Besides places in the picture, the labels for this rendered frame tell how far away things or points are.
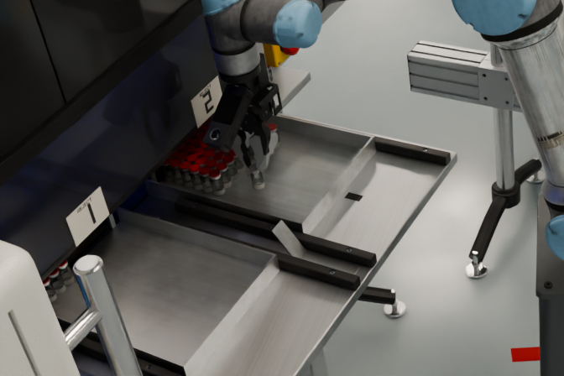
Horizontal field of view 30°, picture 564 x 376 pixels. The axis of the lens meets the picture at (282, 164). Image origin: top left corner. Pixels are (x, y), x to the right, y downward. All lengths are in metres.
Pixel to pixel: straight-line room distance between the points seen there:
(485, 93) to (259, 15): 1.24
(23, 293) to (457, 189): 2.51
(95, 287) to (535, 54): 0.78
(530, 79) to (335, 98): 2.25
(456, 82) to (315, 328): 1.33
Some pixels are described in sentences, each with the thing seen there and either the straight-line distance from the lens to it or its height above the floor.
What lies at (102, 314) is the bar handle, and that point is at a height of 1.43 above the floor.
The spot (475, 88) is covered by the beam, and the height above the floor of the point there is 0.48.
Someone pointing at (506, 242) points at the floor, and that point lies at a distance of 3.04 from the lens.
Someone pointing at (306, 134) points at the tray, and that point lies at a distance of 2.01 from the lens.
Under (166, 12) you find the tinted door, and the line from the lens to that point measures 1.79.
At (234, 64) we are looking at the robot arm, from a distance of 1.73.
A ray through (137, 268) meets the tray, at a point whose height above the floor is 0.88.
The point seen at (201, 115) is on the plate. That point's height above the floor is 1.01.
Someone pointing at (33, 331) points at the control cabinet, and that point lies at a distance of 0.84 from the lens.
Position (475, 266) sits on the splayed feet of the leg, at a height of 0.03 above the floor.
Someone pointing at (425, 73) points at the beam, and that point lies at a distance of 2.85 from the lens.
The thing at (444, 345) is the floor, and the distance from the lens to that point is 2.77.
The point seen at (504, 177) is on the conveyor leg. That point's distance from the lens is 2.97.
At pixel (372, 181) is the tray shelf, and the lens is 1.88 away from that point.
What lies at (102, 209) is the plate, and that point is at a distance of 1.74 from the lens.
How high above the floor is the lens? 2.04
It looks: 36 degrees down
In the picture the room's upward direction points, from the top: 11 degrees counter-clockwise
